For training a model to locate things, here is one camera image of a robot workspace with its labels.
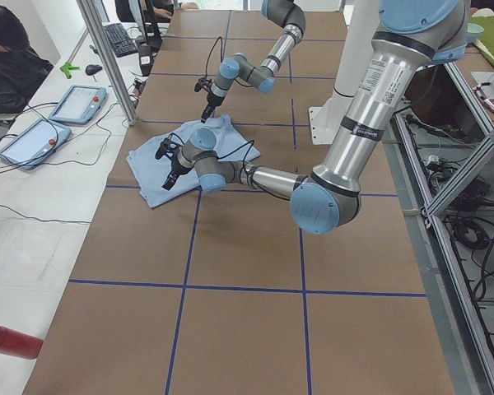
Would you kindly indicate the blue teach pendant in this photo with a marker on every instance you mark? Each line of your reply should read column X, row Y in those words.
column 79, row 105
column 35, row 144

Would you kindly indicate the black computer mouse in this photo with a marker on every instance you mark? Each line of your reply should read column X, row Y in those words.
column 92, row 69

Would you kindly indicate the person in black jacket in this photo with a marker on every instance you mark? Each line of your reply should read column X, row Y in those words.
column 22, row 70

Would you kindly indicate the black box with label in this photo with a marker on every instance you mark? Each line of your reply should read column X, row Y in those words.
column 145, row 58

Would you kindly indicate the black computer keyboard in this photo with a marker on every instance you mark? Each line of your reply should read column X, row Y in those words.
column 120, row 42

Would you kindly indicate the red cylinder tube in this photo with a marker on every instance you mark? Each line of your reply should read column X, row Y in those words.
column 19, row 344

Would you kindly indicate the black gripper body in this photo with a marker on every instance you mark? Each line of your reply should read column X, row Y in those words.
column 175, row 165
column 211, row 100

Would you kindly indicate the near blue teach pendant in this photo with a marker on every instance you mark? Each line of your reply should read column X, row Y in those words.
column 35, row 144

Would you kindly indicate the green plastic tool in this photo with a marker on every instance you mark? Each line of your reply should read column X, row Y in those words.
column 67, row 68

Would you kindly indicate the aluminium lattice frame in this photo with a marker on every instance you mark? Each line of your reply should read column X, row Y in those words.
column 443, row 158

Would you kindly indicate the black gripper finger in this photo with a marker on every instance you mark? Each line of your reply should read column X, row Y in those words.
column 206, row 114
column 164, row 184
column 171, row 181

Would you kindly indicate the aluminium frame post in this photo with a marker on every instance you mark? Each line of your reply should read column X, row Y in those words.
column 94, row 25

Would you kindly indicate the far blue teach pendant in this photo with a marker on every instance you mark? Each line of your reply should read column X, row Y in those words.
column 79, row 105

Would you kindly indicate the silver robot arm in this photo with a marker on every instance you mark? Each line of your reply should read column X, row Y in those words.
column 285, row 14
column 409, row 35

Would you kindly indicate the light blue t-shirt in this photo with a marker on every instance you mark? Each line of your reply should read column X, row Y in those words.
column 217, row 135

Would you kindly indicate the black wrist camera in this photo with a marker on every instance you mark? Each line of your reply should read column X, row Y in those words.
column 167, row 148

